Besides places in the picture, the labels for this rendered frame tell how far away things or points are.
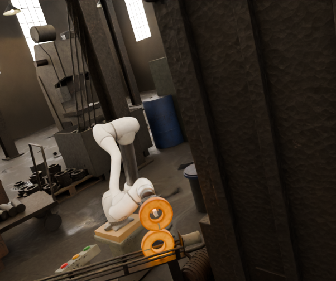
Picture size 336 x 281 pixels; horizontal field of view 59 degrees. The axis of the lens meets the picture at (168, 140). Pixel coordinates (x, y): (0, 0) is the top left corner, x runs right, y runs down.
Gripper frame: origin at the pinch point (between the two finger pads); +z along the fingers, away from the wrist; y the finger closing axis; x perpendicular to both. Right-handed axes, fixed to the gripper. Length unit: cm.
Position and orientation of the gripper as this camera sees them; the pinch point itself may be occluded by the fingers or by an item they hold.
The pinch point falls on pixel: (154, 211)
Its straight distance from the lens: 139.3
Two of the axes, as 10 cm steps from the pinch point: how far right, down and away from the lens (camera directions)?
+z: 2.2, 1.6, -9.6
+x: -2.7, -9.4, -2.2
